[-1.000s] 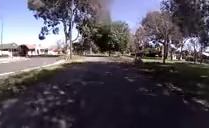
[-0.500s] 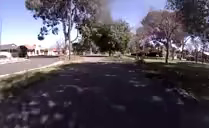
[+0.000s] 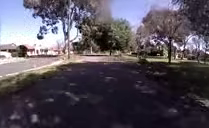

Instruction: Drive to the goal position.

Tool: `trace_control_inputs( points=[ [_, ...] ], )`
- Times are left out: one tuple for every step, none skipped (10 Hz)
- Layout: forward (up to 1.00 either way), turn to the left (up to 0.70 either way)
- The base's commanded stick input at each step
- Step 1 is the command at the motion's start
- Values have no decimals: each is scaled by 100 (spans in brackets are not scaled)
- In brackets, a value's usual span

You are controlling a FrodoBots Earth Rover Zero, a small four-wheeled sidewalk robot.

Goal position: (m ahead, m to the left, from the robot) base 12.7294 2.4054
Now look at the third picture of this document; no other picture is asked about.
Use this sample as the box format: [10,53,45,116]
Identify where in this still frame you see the group of green trees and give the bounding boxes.
[73,17,134,57]

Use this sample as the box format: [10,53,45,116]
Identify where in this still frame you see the tall thin-trunked tree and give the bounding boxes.
[23,0,97,61]

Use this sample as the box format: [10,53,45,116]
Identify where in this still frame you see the grass area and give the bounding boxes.
[121,54,209,112]

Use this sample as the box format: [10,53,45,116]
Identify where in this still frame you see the reddish brick path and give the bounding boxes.
[0,54,209,128]

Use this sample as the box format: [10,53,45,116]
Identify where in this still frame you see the row of low buildings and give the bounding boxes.
[0,42,65,59]

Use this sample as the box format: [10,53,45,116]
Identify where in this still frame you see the pale kerb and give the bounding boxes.
[0,59,65,81]

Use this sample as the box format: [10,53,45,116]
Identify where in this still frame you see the dark spreading tree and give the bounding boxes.
[171,0,209,65]
[137,6,194,65]

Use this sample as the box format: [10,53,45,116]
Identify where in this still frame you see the grey asphalt road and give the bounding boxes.
[0,56,63,79]

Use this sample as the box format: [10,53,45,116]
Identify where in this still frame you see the grass strip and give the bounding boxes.
[0,60,84,98]

